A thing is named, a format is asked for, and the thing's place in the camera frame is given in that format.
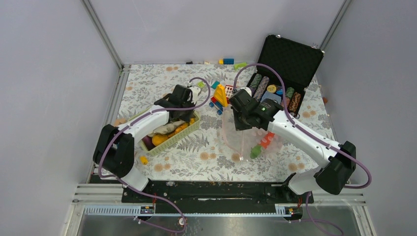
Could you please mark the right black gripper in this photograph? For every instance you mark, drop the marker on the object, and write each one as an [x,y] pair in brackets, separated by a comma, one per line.
[239,126]

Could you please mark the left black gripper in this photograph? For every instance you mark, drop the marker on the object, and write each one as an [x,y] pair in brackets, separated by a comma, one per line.
[187,117]

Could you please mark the clear pink dotted zip bag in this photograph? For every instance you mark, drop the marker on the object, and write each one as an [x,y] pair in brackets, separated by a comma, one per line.
[241,142]

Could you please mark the orange toy carrot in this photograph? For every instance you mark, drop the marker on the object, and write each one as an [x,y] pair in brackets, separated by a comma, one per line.
[264,139]

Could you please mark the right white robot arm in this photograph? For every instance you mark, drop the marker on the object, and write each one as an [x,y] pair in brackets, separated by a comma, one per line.
[334,169]

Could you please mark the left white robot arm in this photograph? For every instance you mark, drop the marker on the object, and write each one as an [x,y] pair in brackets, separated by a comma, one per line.
[116,145]

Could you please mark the floral table mat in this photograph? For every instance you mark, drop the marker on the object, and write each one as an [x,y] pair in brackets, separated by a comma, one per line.
[202,155]

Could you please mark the red white window block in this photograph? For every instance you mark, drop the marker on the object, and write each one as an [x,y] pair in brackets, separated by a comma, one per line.
[229,90]

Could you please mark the yellow toy block sailboat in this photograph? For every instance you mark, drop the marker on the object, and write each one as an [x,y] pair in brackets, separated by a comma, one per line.
[219,100]

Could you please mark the teal toy block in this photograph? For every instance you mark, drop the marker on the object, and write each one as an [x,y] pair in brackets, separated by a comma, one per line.
[215,85]

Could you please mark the pale green plastic basket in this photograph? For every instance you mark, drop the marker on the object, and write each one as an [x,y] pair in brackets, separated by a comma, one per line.
[170,142]

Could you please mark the green arch block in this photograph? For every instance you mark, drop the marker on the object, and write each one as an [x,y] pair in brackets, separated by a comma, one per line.
[239,65]

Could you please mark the yellow toy fruit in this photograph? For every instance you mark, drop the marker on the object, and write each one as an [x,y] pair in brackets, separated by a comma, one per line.
[158,139]

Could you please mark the blue yellow brick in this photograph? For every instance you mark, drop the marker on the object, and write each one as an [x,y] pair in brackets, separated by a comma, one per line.
[227,61]

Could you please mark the black poker chip case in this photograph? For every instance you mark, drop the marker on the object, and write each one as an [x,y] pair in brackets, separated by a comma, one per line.
[296,63]

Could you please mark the tan wooden block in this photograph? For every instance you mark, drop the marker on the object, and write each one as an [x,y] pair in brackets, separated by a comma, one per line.
[119,122]

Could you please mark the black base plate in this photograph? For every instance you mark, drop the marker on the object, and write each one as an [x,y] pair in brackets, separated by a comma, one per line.
[225,196]

